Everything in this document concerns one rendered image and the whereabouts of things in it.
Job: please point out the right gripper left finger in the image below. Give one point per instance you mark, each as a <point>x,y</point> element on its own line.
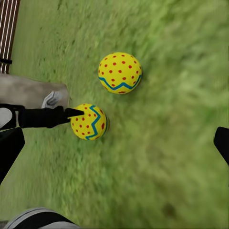
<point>11,143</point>

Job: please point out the easter egg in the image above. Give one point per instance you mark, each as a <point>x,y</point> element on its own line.
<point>120,72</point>
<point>92,125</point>

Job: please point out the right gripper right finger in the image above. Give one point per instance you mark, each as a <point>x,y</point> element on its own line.
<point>221,141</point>

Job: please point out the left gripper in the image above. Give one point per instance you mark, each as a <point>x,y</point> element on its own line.
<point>53,117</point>

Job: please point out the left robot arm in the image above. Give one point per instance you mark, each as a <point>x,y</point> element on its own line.
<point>47,116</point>

